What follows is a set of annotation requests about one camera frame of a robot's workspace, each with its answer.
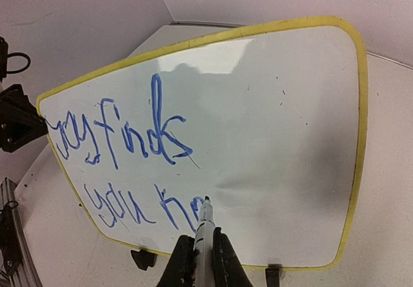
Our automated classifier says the black whiteboard stand foot right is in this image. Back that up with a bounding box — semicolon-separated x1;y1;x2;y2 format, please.
265;264;283;287

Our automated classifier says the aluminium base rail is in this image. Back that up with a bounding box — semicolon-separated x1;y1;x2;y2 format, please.
1;178;42;286

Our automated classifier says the yellow-framed whiteboard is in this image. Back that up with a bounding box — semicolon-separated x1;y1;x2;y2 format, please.
37;16;368;270

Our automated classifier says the black whiteboard stand foot left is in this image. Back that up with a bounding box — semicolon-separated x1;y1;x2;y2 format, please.
130;250;157;271

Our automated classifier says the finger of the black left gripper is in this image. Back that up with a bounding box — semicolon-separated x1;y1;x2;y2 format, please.
1;120;48;153
1;84;45;129

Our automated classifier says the black whiteboard stand foot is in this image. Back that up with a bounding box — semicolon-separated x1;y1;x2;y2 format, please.
130;250;157;271
265;264;283;287

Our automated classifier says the white whiteboard marker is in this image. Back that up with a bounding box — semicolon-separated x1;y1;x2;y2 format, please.
194;196;215;287

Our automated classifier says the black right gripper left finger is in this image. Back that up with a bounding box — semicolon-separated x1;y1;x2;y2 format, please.
156;235;194;287

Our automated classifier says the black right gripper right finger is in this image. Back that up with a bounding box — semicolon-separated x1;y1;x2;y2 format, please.
212;227;253;287

